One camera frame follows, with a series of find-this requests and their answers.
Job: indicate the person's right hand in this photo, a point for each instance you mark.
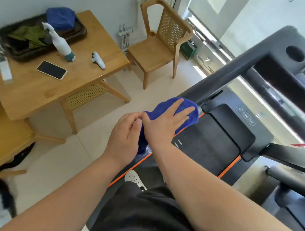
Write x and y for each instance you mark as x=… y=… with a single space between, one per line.
x=160 y=127

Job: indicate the person's left hand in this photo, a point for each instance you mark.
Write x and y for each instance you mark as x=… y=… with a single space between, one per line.
x=120 y=138

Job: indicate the person's right middle finger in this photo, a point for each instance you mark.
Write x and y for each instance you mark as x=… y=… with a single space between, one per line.
x=187 y=111

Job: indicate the person's left thumb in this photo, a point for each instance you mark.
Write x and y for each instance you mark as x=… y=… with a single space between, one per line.
x=134 y=129

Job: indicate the blue cleaning cloth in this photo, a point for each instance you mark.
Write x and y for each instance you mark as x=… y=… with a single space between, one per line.
x=166 y=107

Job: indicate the person's right forearm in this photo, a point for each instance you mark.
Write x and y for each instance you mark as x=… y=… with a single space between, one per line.
x=202 y=185

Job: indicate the person's left forearm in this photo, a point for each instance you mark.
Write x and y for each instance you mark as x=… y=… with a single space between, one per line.
x=64 y=192

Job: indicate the black treadmill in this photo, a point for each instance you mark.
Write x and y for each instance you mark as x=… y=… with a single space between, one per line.
x=214 y=138

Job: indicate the white shoe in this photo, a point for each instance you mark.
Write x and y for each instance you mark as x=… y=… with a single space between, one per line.
x=134 y=179

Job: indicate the green box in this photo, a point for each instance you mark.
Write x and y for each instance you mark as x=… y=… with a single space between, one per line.
x=188 y=48

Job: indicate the wooden rattan chair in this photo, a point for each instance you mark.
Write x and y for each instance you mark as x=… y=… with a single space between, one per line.
x=159 y=45

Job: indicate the white handheld controller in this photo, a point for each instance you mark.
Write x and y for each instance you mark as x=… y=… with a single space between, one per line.
x=98 y=60

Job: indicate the black shorts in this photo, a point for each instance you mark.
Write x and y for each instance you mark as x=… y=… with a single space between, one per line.
x=140 y=209

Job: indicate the white radiator pipes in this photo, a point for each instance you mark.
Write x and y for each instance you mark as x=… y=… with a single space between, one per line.
x=125 y=38

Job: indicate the wooden table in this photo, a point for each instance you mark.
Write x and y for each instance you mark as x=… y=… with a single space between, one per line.
x=47 y=83

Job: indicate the black smartphone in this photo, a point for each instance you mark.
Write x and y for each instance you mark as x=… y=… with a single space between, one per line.
x=51 y=69

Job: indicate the white spray bottle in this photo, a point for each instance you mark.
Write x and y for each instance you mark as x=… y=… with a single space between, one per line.
x=60 y=44

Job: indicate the black garment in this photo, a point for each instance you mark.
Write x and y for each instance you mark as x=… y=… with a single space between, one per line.
x=19 y=156

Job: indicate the wooden bench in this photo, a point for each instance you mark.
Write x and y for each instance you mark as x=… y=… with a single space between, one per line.
x=14 y=138

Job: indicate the folded blue towel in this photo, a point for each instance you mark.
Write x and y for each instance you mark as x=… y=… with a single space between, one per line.
x=60 y=17

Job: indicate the black tray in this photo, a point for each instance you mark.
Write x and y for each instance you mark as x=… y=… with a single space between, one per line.
x=21 y=50

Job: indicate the green leaves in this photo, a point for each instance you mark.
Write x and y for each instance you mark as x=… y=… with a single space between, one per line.
x=28 y=35

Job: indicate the white rectangular object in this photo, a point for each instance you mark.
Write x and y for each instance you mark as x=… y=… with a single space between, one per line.
x=4 y=69

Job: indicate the black furry cloth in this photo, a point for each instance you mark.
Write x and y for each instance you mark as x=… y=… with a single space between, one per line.
x=7 y=197

